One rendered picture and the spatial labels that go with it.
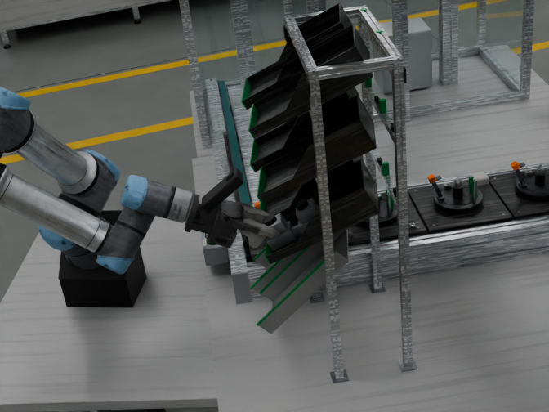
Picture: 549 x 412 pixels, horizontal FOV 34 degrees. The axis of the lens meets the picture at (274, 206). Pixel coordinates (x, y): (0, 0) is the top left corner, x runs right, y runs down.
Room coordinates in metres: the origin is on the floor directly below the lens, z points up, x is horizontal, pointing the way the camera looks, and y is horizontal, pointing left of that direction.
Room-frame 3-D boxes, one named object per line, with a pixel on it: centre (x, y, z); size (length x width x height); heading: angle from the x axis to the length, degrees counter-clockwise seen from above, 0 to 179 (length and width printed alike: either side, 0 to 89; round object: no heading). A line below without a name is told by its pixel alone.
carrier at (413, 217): (2.17, -0.29, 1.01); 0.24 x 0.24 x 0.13; 4
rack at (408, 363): (1.80, -0.18, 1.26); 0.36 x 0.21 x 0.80; 4
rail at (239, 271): (2.42, 0.14, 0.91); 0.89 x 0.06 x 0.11; 4
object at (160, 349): (2.10, 0.47, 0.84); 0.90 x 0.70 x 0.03; 172
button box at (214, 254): (2.22, 0.19, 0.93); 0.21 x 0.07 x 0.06; 4
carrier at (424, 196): (2.18, -0.53, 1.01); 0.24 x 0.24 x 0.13; 4
